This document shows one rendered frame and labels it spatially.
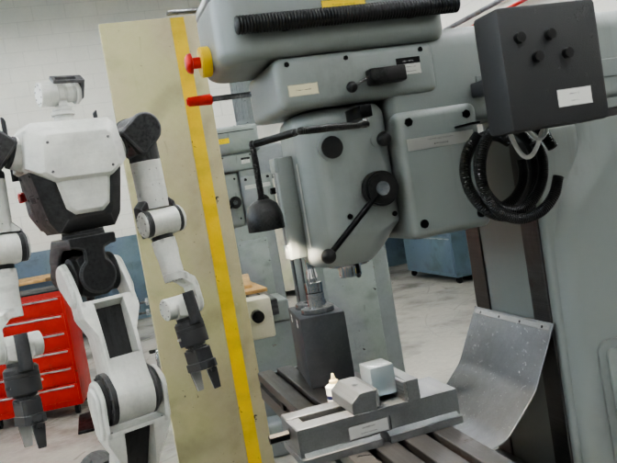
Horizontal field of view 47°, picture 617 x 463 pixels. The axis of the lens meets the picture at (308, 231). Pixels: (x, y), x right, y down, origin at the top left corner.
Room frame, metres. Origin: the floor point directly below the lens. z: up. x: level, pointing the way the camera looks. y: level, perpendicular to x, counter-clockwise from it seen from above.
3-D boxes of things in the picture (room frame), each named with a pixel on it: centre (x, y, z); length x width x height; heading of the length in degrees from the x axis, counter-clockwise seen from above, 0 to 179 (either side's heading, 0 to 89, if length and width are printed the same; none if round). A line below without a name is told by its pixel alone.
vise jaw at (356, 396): (1.43, -0.04, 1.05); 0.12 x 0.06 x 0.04; 17
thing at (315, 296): (1.90, 0.01, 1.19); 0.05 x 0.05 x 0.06
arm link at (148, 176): (2.14, 0.44, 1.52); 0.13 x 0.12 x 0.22; 126
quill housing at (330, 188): (1.50, -0.08, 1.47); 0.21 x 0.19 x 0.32; 16
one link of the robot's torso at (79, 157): (2.05, 0.65, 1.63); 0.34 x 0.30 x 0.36; 125
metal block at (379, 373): (1.44, -0.09, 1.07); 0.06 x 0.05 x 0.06; 17
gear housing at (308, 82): (1.52, -0.11, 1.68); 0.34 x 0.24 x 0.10; 106
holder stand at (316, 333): (1.94, 0.02, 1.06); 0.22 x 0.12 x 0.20; 9
